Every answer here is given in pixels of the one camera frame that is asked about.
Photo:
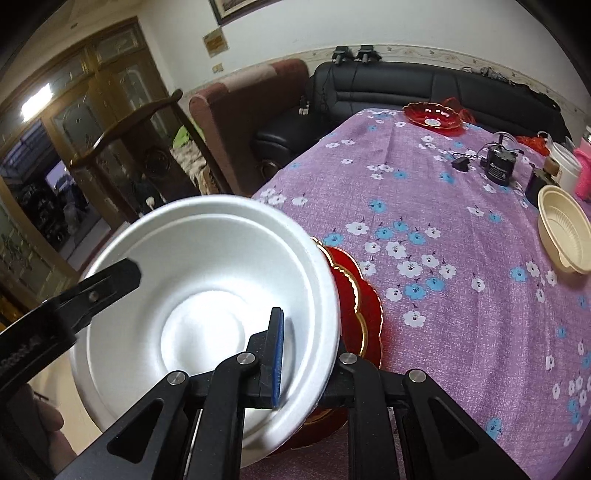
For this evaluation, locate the wooden glass door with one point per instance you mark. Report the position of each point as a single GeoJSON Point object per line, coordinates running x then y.
{"type": "Point", "coordinates": [83, 115]}

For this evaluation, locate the large red scalloped plate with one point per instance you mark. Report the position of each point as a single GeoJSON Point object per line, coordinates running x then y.
{"type": "Point", "coordinates": [369, 323]}

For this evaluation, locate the cream plastic bowl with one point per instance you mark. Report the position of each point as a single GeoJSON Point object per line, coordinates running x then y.
{"type": "Point", "coordinates": [554, 217]}

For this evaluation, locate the black leather sofa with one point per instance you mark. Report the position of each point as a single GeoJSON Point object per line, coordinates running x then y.
{"type": "Point", "coordinates": [369, 87]}

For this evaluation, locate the large white foam bowl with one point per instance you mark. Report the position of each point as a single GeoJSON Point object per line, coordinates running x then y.
{"type": "Point", "coordinates": [184, 258]}

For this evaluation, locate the red plastic bag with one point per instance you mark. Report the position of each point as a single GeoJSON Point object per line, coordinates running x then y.
{"type": "Point", "coordinates": [531, 144]}
{"type": "Point", "coordinates": [470, 115]}

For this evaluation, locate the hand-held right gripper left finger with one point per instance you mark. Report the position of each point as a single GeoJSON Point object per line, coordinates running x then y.
{"type": "Point", "coordinates": [277, 360]}

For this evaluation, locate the dark wooden chair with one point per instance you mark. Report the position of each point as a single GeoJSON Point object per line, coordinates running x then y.
{"type": "Point", "coordinates": [134, 117]}

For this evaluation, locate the black power adapter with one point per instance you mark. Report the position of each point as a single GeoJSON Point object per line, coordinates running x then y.
{"type": "Point", "coordinates": [461, 164]}

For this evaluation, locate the framed wall picture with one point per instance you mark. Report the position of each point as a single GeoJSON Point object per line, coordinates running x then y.
{"type": "Point", "coordinates": [240, 9]}

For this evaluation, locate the small red scalloped plate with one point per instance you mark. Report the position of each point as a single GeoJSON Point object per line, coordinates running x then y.
{"type": "Point", "coordinates": [418, 113]}

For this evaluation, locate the small wall plaque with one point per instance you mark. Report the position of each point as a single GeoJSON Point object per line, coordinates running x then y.
{"type": "Point", "coordinates": [215, 42]}

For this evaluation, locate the red scalloped plate white label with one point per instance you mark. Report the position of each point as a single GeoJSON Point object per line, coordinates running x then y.
{"type": "Point", "coordinates": [344, 286]}

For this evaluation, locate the brown armchair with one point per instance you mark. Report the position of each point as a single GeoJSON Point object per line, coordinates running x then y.
{"type": "Point", "coordinates": [240, 106]}

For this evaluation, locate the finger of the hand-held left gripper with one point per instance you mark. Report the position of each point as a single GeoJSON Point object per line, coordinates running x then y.
{"type": "Point", "coordinates": [101, 290]}

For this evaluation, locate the floral cushion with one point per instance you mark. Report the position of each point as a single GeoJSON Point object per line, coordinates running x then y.
{"type": "Point", "coordinates": [189, 166]}

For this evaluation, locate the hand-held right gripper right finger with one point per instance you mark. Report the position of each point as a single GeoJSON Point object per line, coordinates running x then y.
{"type": "Point", "coordinates": [351, 383]}

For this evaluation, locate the pink bottle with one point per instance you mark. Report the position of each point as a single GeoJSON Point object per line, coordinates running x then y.
{"type": "Point", "coordinates": [584, 170]}

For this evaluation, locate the person's left hand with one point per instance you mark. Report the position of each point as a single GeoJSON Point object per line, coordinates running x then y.
{"type": "Point", "coordinates": [51, 424]}

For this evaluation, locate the white plastic cup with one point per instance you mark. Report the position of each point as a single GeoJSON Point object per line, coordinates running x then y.
{"type": "Point", "coordinates": [565, 168]}

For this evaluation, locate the dark jar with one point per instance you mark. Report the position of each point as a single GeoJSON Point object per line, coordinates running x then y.
{"type": "Point", "coordinates": [535, 189]}

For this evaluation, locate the purple floral tablecloth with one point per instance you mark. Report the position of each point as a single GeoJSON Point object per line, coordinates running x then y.
{"type": "Point", "coordinates": [461, 277]}

